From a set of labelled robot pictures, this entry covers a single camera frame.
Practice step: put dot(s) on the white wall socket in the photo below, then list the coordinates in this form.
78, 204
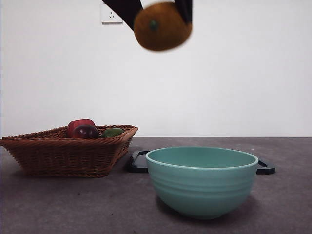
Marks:
109, 17

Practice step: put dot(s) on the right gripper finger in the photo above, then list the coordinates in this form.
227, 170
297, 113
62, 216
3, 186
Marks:
124, 9
186, 9

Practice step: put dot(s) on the teal ribbed bowl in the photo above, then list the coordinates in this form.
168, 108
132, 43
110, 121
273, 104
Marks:
202, 187

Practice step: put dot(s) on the brown kiwi fruit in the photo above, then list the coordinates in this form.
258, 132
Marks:
163, 34

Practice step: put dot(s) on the red apple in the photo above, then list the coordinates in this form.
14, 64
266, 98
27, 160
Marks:
78, 123

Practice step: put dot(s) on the dark purple plum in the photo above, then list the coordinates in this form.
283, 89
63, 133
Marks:
86, 131

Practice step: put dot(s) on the dark rectangular tray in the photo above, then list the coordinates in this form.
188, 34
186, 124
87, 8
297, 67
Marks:
137, 164

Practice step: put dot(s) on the brown wicker basket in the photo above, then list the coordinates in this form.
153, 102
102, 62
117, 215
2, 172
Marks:
61, 158

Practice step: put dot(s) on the green avocado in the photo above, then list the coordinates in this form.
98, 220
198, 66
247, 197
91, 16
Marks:
112, 132

